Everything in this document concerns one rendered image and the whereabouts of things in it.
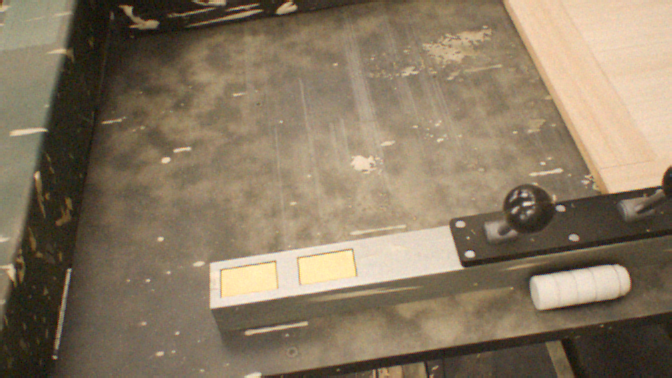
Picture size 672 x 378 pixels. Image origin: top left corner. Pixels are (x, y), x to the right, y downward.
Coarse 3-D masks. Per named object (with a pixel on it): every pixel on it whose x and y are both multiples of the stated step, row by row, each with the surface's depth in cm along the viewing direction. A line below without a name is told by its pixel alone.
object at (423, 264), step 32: (256, 256) 64; (288, 256) 64; (384, 256) 63; (416, 256) 62; (448, 256) 62; (544, 256) 61; (576, 256) 62; (608, 256) 62; (640, 256) 63; (288, 288) 61; (320, 288) 61; (352, 288) 61; (384, 288) 62; (416, 288) 62; (448, 288) 63; (480, 288) 63; (224, 320) 62; (256, 320) 63; (288, 320) 64
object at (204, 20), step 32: (128, 0) 92; (160, 0) 93; (192, 0) 94; (224, 0) 94; (256, 0) 95; (288, 0) 95; (320, 0) 96; (352, 0) 96; (128, 32) 96; (160, 32) 96
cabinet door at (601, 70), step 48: (528, 0) 90; (576, 0) 90; (624, 0) 89; (528, 48) 86; (576, 48) 83; (624, 48) 82; (576, 96) 77; (624, 96) 77; (576, 144) 75; (624, 144) 72
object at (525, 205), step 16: (512, 192) 51; (528, 192) 50; (544, 192) 51; (512, 208) 51; (528, 208) 50; (544, 208) 50; (496, 224) 61; (512, 224) 51; (528, 224) 50; (544, 224) 50; (496, 240) 61; (512, 240) 61
